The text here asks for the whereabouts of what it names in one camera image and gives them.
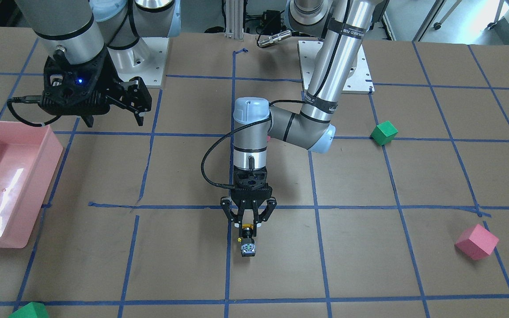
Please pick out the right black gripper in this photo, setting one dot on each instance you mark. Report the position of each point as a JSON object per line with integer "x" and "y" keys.
{"x": 109, "y": 75}

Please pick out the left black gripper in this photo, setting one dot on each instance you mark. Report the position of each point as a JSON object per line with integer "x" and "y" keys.
{"x": 252, "y": 207}

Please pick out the yellow push button switch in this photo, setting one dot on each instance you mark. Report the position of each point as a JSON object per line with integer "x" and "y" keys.
{"x": 246, "y": 240}

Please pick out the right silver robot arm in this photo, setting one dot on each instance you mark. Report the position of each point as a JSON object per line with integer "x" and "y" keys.
{"x": 81, "y": 28}

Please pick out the green cube near left arm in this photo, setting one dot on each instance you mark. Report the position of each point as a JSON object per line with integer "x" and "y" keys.
{"x": 384, "y": 132}

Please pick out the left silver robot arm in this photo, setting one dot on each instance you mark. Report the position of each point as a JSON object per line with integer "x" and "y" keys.
{"x": 341, "y": 24}

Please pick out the pink plastic tray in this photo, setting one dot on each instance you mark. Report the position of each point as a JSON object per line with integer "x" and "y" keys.
{"x": 28, "y": 159}

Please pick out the green cube near tray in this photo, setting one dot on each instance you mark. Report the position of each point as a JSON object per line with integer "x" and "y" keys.
{"x": 31, "y": 310}

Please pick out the pink cube near edge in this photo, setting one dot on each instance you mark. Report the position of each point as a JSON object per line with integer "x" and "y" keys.
{"x": 477, "y": 242}

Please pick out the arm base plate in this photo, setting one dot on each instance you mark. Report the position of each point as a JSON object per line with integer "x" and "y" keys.
{"x": 147, "y": 60}
{"x": 359, "y": 80}

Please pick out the aluminium frame post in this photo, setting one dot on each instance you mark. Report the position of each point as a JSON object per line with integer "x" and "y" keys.
{"x": 234, "y": 16}

